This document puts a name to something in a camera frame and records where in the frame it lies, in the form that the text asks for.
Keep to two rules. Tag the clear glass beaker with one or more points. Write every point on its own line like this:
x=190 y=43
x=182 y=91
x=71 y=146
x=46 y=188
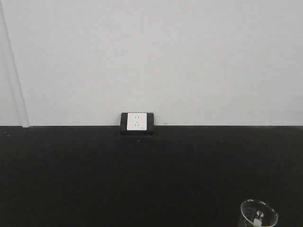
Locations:
x=255 y=213

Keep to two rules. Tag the white wall power socket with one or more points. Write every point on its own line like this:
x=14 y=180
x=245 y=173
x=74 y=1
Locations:
x=136 y=122

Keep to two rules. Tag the black socket recess frame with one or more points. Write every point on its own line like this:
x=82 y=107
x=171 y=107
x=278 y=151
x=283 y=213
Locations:
x=150 y=126

